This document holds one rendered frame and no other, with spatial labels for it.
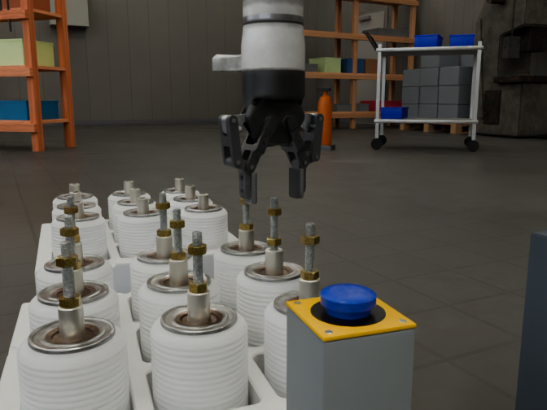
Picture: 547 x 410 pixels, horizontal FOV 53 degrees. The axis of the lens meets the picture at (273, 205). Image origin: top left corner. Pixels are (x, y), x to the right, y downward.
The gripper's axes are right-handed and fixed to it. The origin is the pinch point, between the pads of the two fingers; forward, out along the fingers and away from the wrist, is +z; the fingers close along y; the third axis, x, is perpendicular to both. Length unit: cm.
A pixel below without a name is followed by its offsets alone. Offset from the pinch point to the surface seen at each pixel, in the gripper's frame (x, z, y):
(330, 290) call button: -25.8, 2.7, -12.8
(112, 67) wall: 1017, -74, 325
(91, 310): 1.8, 11.1, -22.2
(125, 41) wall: 1014, -123, 353
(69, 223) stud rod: 5.9, 2.3, -22.8
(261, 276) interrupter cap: -0.9, 10.3, -2.4
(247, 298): -1.0, 12.7, -4.5
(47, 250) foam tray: 54, 18, -15
